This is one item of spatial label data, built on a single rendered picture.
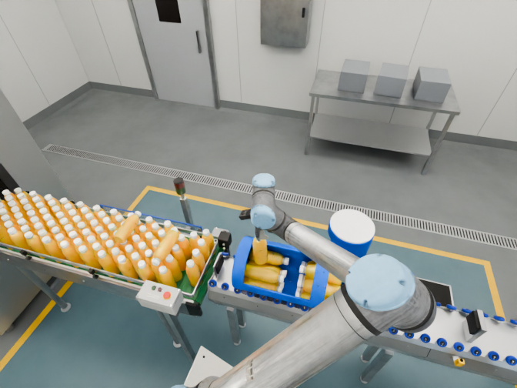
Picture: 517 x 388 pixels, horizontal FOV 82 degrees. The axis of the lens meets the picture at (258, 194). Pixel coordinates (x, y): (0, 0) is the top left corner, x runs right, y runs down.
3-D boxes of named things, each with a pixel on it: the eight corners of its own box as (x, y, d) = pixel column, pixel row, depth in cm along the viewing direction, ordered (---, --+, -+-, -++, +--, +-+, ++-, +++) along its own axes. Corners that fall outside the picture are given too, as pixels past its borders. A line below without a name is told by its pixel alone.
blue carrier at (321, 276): (399, 339, 148) (421, 319, 127) (233, 296, 165) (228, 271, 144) (398, 287, 166) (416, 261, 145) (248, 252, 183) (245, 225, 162)
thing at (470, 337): (471, 342, 148) (488, 331, 137) (462, 340, 148) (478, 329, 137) (467, 323, 154) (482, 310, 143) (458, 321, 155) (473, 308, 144)
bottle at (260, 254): (253, 253, 158) (251, 232, 145) (266, 252, 158) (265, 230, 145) (254, 265, 153) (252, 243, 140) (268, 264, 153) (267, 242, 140)
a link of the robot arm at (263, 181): (251, 186, 112) (252, 169, 119) (251, 209, 120) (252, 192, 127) (275, 187, 111) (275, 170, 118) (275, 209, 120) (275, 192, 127)
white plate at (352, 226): (371, 209, 196) (370, 211, 197) (328, 207, 199) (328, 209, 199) (378, 244, 177) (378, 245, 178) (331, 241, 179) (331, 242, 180)
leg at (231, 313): (239, 346, 235) (233, 312, 190) (232, 344, 236) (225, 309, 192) (241, 339, 239) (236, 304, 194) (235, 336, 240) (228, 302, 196)
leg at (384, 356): (368, 384, 215) (395, 356, 171) (359, 382, 216) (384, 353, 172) (368, 376, 219) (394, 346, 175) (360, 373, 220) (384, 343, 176)
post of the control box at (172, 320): (195, 364, 226) (164, 306, 155) (191, 362, 227) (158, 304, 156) (198, 359, 229) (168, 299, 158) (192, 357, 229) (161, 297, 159)
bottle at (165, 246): (181, 239, 172) (165, 265, 160) (170, 236, 175) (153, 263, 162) (177, 231, 168) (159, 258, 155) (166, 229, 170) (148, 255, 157)
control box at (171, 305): (175, 316, 152) (171, 307, 145) (141, 306, 156) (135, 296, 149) (184, 298, 159) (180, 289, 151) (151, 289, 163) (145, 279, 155)
